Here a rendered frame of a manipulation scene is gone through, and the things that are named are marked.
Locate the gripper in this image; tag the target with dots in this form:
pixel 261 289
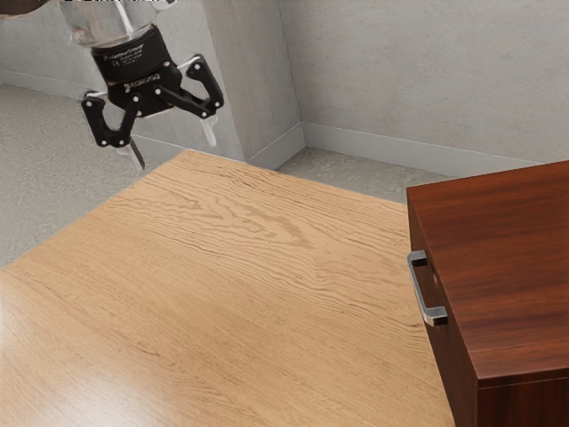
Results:
pixel 133 66

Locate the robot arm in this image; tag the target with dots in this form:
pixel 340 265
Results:
pixel 95 20

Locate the dark wooden drawer cabinet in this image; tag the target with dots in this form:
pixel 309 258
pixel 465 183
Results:
pixel 502 284

